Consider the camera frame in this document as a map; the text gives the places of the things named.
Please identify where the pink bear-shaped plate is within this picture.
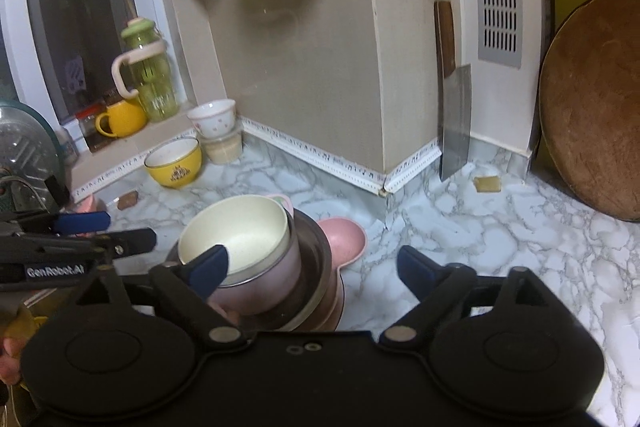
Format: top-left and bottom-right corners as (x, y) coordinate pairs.
(300, 217), (368, 332)

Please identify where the pink steel-lined cup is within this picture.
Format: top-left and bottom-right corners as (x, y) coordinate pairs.
(167, 194), (303, 315)

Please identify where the clear plastic container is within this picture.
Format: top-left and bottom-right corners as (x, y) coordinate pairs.
(199, 127), (244, 165)

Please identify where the round wooden cutting board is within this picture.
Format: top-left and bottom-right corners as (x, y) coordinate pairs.
(538, 0), (640, 222)

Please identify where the yellow bowl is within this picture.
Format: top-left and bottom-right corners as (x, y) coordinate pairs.
(144, 138), (203, 188)

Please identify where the white patterned edge trim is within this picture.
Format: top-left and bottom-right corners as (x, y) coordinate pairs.
(70, 117), (443, 202)

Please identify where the white dotted bowl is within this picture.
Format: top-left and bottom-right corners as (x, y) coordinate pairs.
(186, 99), (237, 138)

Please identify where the small glass jar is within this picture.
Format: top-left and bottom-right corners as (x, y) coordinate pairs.
(75, 103), (112, 152)

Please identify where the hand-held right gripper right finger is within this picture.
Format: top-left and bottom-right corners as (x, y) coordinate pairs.
(380, 244), (556, 350)

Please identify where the window with white frame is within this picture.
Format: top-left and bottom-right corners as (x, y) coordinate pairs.
(0, 0), (166, 128)

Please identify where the person's left hand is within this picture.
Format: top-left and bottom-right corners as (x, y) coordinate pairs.
(0, 334), (28, 385)

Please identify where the stainless steel bowl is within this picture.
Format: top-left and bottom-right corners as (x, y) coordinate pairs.
(215, 207), (335, 333)

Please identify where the green water bottle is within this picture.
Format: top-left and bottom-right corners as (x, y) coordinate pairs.
(111, 18), (181, 124)

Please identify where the cleaver with wooden handle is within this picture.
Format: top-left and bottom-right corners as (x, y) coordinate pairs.
(433, 0), (473, 182)

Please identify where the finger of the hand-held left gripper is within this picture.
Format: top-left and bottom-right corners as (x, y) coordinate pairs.
(15, 210), (112, 238)
(92, 228), (157, 260)

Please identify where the yellow mug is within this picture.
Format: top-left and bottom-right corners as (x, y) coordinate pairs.
(95, 99), (149, 138)

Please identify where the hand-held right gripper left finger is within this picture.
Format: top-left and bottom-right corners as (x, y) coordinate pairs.
(75, 244), (251, 350)

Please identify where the cream bowl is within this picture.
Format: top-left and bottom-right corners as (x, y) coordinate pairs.
(177, 195), (292, 288)

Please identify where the clear dome lid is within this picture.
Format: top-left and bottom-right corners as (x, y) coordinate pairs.
(0, 102), (66, 212)

